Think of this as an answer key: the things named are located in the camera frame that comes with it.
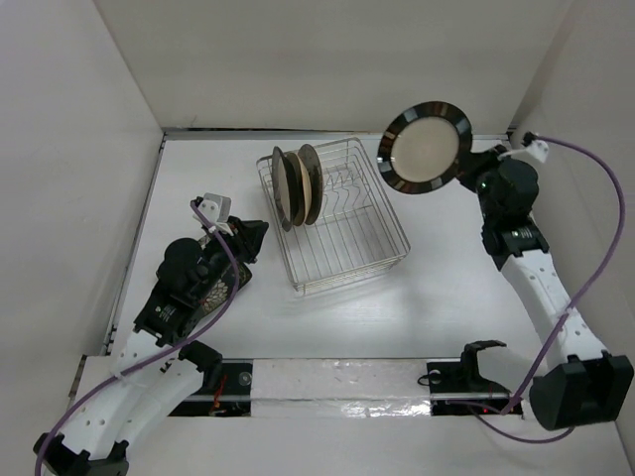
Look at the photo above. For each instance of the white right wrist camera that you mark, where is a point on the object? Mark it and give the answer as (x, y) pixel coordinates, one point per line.
(534, 148)

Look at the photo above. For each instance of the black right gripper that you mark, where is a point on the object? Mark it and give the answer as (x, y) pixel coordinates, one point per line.
(478, 162)

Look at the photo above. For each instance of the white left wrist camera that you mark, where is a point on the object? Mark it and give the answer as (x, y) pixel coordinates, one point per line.
(211, 209)

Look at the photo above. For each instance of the metal front rail bar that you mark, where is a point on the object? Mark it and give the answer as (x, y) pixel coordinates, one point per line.
(374, 394)

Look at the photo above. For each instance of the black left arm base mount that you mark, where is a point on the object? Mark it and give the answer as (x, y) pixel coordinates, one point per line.
(225, 388)

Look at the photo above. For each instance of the white foil tape strip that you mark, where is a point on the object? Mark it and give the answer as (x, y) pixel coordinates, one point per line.
(279, 375)

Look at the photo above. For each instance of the grey reindeer snowflake plate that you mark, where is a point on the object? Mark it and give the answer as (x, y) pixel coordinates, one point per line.
(309, 157)

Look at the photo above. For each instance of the black square floral plate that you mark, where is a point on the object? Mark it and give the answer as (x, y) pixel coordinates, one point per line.
(217, 295)

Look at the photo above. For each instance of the silver wire dish rack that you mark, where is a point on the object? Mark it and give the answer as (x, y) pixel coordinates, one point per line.
(357, 235)

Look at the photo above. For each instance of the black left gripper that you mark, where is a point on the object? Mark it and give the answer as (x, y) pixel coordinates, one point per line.
(246, 237)

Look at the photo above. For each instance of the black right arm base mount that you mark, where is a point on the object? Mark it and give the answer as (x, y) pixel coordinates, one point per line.
(457, 387)

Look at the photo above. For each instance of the mirrored rim cream plate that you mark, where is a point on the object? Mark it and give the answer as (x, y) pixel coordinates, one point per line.
(420, 150)

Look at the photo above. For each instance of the brown rim cream plate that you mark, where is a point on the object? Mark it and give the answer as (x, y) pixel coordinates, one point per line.
(280, 185)

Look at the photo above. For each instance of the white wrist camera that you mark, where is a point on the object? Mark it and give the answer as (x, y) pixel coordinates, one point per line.
(211, 209)
(534, 148)

